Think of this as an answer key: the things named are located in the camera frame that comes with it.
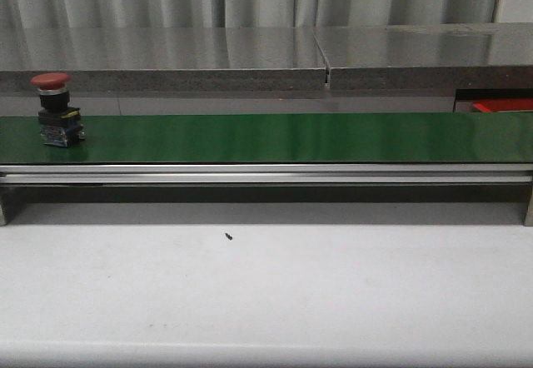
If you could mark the red push button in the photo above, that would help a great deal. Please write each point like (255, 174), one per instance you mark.
(60, 124)

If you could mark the grey stone counter right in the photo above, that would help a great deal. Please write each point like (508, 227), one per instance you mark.
(433, 68)

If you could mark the grey stone counter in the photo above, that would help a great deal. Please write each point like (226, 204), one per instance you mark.
(143, 61)
(433, 68)

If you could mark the grey stone counter left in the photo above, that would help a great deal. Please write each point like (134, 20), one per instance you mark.
(143, 61)

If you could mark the green conveyor belt unit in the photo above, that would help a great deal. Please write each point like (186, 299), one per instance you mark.
(321, 149)

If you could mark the red plastic tray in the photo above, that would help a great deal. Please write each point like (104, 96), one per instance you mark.
(504, 105)

